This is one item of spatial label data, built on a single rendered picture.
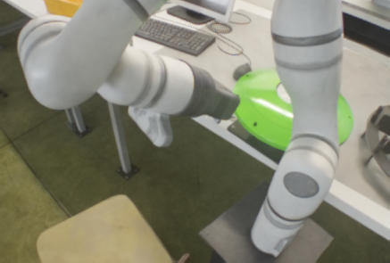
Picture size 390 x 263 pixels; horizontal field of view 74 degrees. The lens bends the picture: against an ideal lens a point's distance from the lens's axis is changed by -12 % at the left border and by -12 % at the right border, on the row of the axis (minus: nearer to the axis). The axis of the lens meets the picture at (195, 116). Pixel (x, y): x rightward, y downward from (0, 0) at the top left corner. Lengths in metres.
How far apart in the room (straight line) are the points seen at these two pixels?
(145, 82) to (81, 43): 0.10
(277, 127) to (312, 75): 0.29
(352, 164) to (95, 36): 0.76
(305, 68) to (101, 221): 0.83
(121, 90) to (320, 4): 0.23
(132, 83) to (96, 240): 0.74
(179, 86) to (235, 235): 0.46
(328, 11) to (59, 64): 0.28
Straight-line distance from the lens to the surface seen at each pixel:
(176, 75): 0.35
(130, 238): 0.97
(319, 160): 0.46
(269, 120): 0.64
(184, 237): 1.64
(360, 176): 0.86
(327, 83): 0.38
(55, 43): 0.25
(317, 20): 0.34
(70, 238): 1.02
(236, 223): 0.74
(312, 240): 0.77
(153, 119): 0.39
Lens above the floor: 1.50
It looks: 43 degrees down
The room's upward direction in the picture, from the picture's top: 3 degrees clockwise
